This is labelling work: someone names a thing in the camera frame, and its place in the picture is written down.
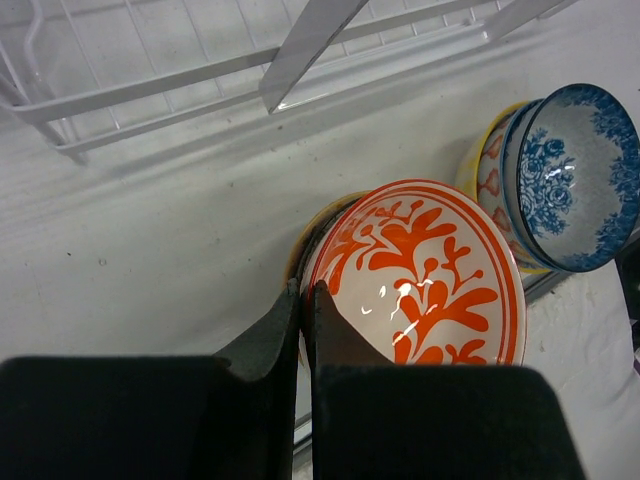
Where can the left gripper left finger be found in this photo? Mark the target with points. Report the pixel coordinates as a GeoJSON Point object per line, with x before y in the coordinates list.
{"type": "Point", "coordinates": [226, 415]}

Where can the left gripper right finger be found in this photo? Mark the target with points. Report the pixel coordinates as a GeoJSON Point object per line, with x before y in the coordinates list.
{"type": "Point", "coordinates": [372, 419]}

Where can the red pink patterned bowl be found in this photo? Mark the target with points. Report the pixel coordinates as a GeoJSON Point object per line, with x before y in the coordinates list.
{"type": "Point", "coordinates": [423, 274]}

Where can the yellow teal patterned bowl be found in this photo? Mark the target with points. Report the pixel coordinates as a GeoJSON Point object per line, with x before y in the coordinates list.
{"type": "Point", "coordinates": [466, 175]}

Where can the blue floral bowl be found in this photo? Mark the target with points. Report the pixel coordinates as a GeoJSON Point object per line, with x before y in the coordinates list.
{"type": "Point", "coordinates": [570, 177]}

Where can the white wire dish rack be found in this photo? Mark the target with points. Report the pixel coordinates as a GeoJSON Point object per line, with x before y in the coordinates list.
{"type": "Point", "coordinates": [87, 74]}

